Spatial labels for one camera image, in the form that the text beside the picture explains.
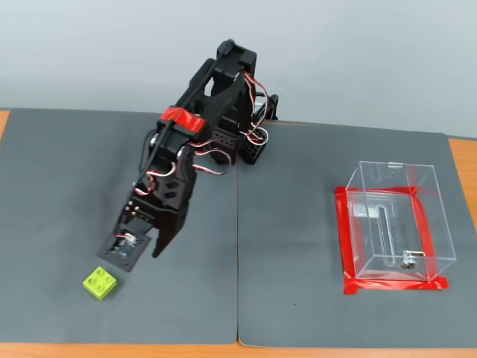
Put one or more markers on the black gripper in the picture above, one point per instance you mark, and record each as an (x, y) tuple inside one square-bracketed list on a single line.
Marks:
[(172, 224)]

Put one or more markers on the green lego block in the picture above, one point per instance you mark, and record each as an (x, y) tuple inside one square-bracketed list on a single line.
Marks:
[(99, 283)]

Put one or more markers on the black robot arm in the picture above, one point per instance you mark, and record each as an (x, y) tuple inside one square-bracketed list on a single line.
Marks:
[(220, 89)]

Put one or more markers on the red tape band on arm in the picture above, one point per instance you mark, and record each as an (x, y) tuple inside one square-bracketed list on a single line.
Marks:
[(184, 120)]

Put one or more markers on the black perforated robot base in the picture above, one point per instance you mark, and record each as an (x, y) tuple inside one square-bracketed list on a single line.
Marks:
[(251, 151)]

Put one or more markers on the transparent plastic box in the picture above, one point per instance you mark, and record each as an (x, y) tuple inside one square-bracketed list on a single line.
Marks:
[(395, 223)]

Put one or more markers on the silver box latch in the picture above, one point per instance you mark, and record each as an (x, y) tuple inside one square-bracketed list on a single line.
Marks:
[(409, 259)]

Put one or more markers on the grey mat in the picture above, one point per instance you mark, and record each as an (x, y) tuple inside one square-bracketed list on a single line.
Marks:
[(56, 186), (298, 223)]

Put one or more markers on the black table clamp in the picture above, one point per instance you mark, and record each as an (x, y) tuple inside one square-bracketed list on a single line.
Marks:
[(274, 106)]

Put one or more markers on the red tape strip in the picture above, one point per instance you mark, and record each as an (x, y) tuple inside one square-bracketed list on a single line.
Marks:
[(423, 223), (380, 189), (391, 285), (344, 231)]

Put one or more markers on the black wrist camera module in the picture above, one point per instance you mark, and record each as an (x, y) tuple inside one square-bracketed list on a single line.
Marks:
[(124, 250)]

